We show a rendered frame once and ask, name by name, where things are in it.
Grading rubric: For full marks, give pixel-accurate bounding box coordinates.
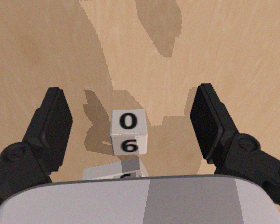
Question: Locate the grey number cube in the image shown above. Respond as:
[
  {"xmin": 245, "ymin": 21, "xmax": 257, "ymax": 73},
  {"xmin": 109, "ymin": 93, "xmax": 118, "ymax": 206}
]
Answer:
[
  {"xmin": 110, "ymin": 109, "xmax": 148, "ymax": 155},
  {"xmin": 113, "ymin": 172, "xmax": 141, "ymax": 179}
]

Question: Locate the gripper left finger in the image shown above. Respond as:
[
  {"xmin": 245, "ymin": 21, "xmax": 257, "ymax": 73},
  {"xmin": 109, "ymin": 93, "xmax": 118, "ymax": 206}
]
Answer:
[{"xmin": 0, "ymin": 87, "xmax": 73, "ymax": 205}]

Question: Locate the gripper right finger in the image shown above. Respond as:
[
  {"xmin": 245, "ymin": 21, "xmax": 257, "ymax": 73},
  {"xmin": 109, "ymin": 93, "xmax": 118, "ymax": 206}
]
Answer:
[{"xmin": 190, "ymin": 83, "xmax": 280, "ymax": 206}]

